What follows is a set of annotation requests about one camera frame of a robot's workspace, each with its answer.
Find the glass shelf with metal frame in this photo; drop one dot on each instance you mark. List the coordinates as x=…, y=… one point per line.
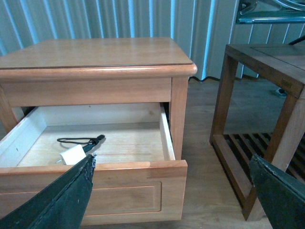
x=270, y=11

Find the pale blue pleated curtain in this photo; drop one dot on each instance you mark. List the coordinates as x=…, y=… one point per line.
x=202, y=28

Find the light wooden nightstand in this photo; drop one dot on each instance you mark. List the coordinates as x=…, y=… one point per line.
x=97, y=71

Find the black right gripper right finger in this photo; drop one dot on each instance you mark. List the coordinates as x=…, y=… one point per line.
x=281, y=196

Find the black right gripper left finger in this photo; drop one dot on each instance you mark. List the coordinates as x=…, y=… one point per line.
x=61, y=205

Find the dark wooden side table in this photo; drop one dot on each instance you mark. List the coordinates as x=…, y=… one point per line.
x=260, y=109

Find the white wall charger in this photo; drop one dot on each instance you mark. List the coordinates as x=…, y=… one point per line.
x=72, y=156

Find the wooden drawer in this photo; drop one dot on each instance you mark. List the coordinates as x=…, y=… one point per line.
x=137, y=177

